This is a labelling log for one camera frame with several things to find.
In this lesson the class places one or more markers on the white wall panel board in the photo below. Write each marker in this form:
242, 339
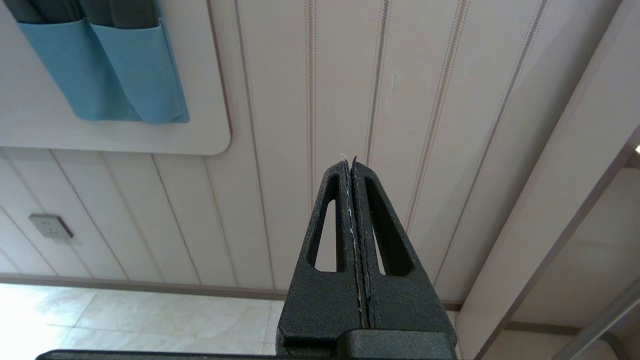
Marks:
45, 125

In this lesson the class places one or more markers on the blue fabric hanging organizer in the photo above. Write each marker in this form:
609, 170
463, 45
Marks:
125, 65

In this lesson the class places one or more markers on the white door frame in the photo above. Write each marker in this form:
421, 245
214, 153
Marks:
545, 210

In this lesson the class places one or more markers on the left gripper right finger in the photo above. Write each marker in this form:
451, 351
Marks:
400, 300

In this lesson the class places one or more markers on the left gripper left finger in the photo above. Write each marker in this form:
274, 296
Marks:
320, 305

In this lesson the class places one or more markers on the beige wall socket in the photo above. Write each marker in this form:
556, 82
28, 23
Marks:
50, 226

